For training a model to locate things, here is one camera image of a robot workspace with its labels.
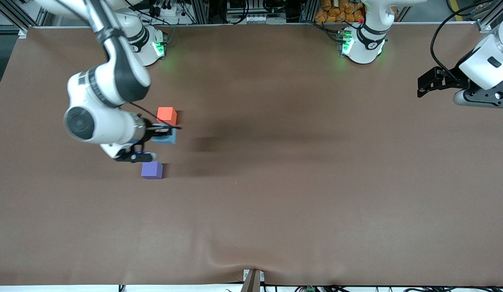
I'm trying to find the grey electrical equipment box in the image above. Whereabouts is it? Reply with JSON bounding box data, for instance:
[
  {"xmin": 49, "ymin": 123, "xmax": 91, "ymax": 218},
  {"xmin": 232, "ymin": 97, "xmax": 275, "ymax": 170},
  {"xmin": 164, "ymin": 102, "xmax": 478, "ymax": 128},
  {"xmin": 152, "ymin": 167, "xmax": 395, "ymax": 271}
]
[{"xmin": 226, "ymin": 0, "xmax": 287, "ymax": 25}]

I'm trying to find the thin black right gripper cable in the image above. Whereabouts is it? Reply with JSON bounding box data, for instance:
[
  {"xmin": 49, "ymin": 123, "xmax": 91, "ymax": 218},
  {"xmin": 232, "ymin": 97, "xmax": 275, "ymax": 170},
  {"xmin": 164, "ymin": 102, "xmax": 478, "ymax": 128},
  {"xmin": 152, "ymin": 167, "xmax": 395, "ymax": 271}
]
[{"xmin": 129, "ymin": 102, "xmax": 182, "ymax": 131}]

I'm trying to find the light blue foam cube block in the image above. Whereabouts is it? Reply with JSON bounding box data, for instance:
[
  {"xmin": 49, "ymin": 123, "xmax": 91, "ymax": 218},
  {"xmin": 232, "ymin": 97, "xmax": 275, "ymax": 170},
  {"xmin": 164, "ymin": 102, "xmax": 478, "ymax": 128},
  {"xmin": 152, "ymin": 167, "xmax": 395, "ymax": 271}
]
[{"xmin": 150, "ymin": 129, "xmax": 177, "ymax": 145}]

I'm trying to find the orange snack bag pile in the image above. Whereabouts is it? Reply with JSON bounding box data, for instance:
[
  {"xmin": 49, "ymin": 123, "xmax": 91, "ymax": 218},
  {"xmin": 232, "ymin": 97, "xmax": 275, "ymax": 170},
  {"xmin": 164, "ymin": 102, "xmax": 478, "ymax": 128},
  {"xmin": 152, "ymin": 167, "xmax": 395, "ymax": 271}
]
[{"xmin": 315, "ymin": 0, "xmax": 364, "ymax": 23}]

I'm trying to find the purple foam cube block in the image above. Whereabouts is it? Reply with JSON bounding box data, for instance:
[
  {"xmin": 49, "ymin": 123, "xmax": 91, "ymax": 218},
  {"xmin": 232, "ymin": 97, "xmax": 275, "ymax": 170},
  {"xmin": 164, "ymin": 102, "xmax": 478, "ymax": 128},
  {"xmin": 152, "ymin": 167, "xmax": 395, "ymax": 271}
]
[{"xmin": 141, "ymin": 161, "xmax": 163, "ymax": 180}]

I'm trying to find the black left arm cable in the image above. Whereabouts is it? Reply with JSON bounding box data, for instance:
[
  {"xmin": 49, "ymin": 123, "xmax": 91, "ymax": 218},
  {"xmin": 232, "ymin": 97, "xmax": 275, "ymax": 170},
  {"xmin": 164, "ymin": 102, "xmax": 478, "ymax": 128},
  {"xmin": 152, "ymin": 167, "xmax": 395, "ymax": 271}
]
[{"xmin": 430, "ymin": 0, "xmax": 493, "ymax": 83}]

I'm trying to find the white power strip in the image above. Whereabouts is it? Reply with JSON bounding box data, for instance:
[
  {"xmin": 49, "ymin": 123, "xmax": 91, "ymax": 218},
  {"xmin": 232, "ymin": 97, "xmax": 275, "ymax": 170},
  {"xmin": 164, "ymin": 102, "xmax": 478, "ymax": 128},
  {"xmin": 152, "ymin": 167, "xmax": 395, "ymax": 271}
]
[{"xmin": 152, "ymin": 0, "xmax": 183, "ymax": 17}]

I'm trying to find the aluminium frame strut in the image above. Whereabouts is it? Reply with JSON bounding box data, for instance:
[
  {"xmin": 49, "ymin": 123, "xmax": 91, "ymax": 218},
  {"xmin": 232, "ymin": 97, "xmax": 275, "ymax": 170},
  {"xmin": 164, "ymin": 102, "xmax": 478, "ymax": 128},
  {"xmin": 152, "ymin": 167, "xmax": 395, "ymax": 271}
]
[{"xmin": 0, "ymin": 0, "xmax": 31, "ymax": 35}]

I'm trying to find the orange foam cube block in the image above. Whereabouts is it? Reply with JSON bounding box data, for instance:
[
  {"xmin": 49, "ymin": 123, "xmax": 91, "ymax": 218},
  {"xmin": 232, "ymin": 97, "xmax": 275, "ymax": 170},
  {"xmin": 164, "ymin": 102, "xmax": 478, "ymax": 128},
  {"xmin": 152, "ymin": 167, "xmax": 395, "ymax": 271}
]
[{"xmin": 156, "ymin": 107, "xmax": 178, "ymax": 126}]

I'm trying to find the brown table cover sheet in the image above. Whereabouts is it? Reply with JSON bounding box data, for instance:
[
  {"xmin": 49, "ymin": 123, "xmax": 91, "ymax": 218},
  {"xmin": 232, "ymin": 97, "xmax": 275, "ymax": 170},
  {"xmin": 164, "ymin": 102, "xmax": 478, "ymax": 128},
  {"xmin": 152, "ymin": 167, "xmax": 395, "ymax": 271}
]
[{"xmin": 0, "ymin": 22, "xmax": 503, "ymax": 286}]

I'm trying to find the aluminium frame post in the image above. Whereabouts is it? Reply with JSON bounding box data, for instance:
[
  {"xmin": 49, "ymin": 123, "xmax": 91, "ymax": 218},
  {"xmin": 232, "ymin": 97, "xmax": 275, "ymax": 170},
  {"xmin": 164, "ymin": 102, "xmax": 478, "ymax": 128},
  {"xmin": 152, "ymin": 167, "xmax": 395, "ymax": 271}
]
[
  {"xmin": 476, "ymin": 0, "xmax": 503, "ymax": 33},
  {"xmin": 190, "ymin": 0, "xmax": 209, "ymax": 25},
  {"xmin": 300, "ymin": 0, "xmax": 317, "ymax": 23}
]

